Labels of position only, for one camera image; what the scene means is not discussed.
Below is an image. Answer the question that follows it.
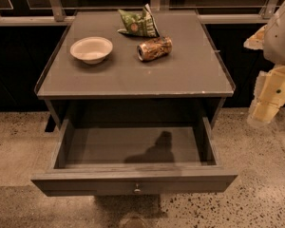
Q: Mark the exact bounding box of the grey top drawer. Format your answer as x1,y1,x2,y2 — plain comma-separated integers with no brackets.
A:
31,118,238,196

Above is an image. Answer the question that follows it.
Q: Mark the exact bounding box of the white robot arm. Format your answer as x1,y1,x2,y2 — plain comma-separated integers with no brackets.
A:
243,1,285,127

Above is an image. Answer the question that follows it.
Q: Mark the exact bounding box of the brass top drawer knob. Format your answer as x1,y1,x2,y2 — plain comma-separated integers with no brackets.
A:
133,183,142,194

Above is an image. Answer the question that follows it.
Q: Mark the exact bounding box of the grey drawer cabinet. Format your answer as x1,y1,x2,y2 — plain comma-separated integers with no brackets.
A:
35,10,235,124

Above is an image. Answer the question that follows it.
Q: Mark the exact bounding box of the crushed brown soda can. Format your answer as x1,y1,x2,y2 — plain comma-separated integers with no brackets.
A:
137,36,172,62

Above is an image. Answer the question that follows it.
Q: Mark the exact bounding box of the green chip bag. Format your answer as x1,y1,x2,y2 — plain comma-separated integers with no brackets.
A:
119,4,160,38

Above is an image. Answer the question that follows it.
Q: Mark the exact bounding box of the white bowl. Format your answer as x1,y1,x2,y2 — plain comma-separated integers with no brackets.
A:
70,37,113,65

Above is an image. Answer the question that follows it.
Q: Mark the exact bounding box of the metal railing frame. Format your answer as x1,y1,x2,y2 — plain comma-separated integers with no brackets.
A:
0,0,284,26

